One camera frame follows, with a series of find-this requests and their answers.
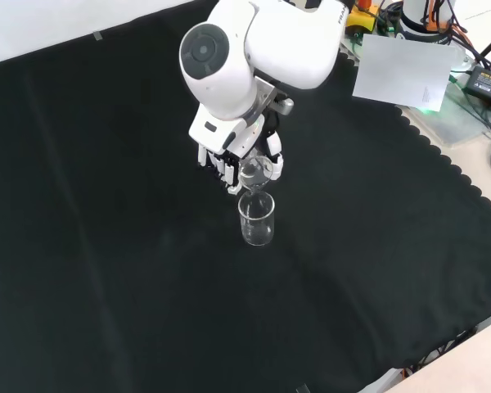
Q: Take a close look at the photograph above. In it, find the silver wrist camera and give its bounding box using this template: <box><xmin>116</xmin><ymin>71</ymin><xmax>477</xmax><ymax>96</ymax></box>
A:
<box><xmin>274</xmin><ymin>99</ymin><xmax>296</xmax><ymax>117</ymax></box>

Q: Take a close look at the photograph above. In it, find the pale board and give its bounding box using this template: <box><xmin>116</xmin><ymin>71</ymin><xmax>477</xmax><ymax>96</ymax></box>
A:
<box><xmin>395</xmin><ymin>314</ymin><xmax>491</xmax><ymax>393</ymax></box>

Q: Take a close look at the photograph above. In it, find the small clear glass beaker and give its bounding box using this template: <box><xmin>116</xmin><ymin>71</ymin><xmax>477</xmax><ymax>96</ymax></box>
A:
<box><xmin>237</xmin><ymin>155</ymin><xmax>275</xmax><ymax>196</ymax></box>

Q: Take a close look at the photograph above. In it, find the green terminal block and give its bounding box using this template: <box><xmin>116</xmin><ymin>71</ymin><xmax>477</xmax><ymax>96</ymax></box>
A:
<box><xmin>375</xmin><ymin>16</ymin><xmax>407</xmax><ymax>40</ymax></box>

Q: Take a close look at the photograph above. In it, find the white paper sheet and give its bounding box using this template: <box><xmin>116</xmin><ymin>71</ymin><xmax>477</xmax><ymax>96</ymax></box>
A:
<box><xmin>351</xmin><ymin>33</ymin><xmax>460</xmax><ymax>113</ymax></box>

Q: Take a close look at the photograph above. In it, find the orange cable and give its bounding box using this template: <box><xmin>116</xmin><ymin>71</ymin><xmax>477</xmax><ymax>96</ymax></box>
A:
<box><xmin>427</xmin><ymin>0</ymin><xmax>470</xmax><ymax>36</ymax></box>

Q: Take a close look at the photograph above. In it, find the black power adapter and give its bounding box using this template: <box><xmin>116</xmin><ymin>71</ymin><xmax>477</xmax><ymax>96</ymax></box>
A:
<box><xmin>462</xmin><ymin>65</ymin><xmax>491</xmax><ymax>109</ymax></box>

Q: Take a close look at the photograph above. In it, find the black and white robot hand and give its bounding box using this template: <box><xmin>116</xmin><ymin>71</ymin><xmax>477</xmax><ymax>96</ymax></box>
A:
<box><xmin>187</xmin><ymin>106</ymin><xmax>286</xmax><ymax>196</ymax></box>

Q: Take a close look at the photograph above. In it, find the black bench cloth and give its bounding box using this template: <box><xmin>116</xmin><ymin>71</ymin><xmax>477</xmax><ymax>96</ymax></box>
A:
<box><xmin>0</xmin><ymin>0</ymin><xmax>491</xmax><ymax>393</ymax></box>

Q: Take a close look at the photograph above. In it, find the large clear glass beaker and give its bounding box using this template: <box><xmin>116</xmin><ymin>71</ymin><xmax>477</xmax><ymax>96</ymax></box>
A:
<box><xmin>237</xmin><ymin>192</ymin><xmax>277</xmax><ymax>247</ymax></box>

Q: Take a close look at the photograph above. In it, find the yellow stop button box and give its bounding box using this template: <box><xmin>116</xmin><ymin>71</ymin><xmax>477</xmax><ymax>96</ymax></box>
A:
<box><xmin>345</xmin><ymin>0</ymin><xmax>380</xmax><ymax>33</ymax></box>

